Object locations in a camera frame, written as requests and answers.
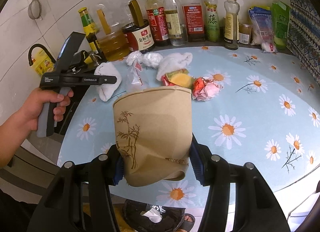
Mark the brown paper cup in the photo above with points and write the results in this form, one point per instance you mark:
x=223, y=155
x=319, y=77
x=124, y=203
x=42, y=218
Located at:
x=150, y=134

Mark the metal mesh strainer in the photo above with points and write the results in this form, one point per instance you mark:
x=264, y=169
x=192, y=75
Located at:
x=34, y=9

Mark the person's foot in sandal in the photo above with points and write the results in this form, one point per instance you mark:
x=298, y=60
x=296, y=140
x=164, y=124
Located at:
x=187, y=220

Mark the large clear oil jug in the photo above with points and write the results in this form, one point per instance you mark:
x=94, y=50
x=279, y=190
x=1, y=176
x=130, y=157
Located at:
x=112, y=47

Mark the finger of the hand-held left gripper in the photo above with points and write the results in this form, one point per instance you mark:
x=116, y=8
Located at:
x=110, y=80

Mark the red label dark bottle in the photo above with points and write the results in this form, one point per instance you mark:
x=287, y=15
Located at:
x=156, y=22

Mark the white towel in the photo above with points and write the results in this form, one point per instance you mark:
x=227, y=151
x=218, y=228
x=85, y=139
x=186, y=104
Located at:
x=172, y=63
x=107, y=92

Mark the floral light blue tablecloth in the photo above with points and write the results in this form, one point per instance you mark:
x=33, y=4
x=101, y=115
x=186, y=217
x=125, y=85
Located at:
x=250, y=112

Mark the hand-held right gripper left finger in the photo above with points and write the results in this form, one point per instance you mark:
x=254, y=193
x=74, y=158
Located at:
x=118, y=169

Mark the small yellow cap bottle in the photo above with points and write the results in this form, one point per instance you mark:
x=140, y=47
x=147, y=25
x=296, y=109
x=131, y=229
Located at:
x=231, y=22

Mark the green label sauce bottle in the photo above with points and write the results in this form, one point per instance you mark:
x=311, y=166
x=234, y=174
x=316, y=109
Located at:
x=87, y=24

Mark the person's left hand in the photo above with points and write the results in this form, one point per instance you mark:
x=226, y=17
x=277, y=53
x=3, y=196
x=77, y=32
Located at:
x=32, y=112

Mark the blue patterned cloth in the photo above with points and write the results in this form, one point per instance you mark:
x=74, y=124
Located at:
x=305, y=22

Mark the red label gold cap bottle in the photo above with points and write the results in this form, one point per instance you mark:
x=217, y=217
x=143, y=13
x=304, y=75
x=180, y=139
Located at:
x=193, y=19

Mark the green label oil bottle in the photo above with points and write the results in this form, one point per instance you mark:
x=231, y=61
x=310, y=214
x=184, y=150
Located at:
x=212, y=22

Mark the green packet bag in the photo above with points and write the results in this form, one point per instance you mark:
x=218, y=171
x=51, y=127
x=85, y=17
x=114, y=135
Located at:
x=281, y=22

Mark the white tissue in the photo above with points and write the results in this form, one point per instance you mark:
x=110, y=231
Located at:
x=153, y=216

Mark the black trash bin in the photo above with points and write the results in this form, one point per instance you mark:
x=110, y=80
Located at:
x=135, y=214

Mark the yellow orange wrapper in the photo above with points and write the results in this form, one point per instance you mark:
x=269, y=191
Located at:
x=180, y=79

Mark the person's left forearm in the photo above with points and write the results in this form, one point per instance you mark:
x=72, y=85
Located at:
x=10, y=139

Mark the red pink crumpled wrapper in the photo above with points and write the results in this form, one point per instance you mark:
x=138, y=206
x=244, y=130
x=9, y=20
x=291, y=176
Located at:
x=207, y=89

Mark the metal soap dispenser pump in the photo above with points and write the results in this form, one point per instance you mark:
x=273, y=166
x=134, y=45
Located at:
x=94, y=58

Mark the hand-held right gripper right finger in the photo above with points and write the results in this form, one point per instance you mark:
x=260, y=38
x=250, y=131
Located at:
x=196, y=162

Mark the white plastic bag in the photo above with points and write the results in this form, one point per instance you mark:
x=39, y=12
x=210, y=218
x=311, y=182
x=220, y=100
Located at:
x=152, y=59

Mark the clear vinegar bottle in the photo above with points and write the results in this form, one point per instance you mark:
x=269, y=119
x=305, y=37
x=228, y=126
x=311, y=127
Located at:
x=172, y=22

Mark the dark soy sauce jug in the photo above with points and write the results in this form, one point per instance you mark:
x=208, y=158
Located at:
x=140, y=39

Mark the small seasoning jar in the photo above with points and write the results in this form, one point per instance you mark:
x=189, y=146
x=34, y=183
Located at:
x=245, y=34

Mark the clear plastic bag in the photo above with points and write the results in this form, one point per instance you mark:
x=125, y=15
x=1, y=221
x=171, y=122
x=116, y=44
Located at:
x=135, y=77

